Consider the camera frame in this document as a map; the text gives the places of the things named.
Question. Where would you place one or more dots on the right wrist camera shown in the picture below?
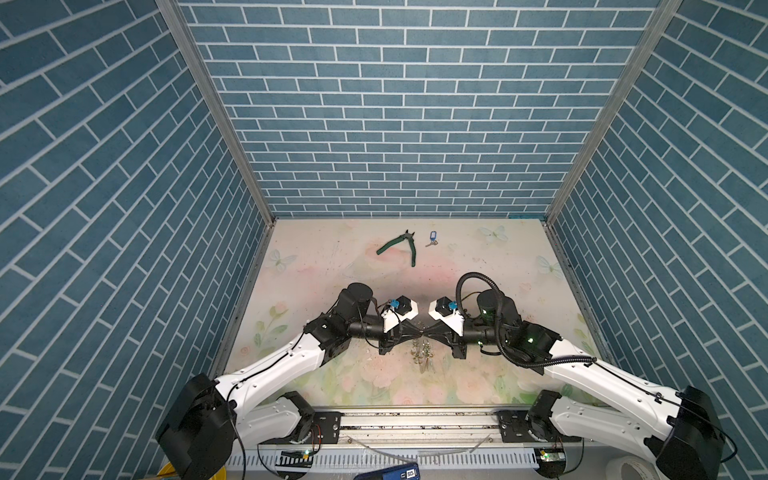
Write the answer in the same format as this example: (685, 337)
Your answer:
(446, 311)

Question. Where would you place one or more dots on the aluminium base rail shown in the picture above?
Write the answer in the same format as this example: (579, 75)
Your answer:
(420, 429)

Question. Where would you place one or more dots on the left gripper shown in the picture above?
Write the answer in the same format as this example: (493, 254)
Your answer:
(391, 338)

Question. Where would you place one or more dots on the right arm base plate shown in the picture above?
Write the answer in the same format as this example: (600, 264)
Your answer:
(514, 426)

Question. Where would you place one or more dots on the green handled pliers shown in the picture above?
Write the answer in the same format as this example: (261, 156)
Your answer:
(407, 237)

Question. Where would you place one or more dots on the white tape roll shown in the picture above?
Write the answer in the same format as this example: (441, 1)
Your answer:
(629, 468)

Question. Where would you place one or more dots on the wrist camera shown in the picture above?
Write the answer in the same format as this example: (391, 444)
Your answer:
(397, 312)
(446, 311)

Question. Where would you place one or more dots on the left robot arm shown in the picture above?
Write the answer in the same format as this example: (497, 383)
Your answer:
(209, 416)

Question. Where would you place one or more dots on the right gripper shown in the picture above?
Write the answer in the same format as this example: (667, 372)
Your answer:
(451, 337)

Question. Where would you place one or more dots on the white cable duct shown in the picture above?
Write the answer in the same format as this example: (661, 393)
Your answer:
(360, 459)

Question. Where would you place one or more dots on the blue tagged key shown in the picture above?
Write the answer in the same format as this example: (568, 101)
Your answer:
(433, 241)

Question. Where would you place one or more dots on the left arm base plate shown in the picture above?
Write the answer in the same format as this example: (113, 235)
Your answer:
(322, 427)

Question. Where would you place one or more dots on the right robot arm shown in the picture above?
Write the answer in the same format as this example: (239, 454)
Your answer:
(676, 430)

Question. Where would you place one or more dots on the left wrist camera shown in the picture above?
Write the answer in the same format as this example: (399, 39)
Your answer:
(397, 312)

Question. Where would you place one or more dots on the blue device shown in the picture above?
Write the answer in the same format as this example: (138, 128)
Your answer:
(407, 471)

